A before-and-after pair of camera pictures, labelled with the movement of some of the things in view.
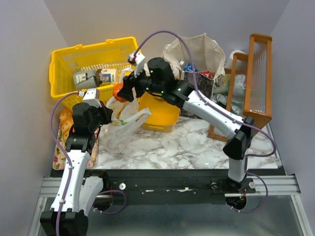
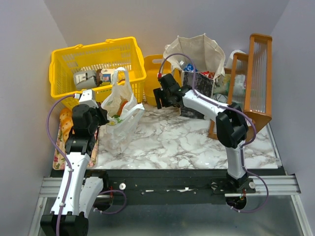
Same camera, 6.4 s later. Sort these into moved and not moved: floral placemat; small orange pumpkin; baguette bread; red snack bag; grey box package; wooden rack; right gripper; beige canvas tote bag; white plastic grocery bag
Moved: right gripper; small orange pumpkin; white plastic grocery bag
Not moved: red snack bag; baguette bread; beige canvas tote bag; floral placemat; grey box package; wooden rack
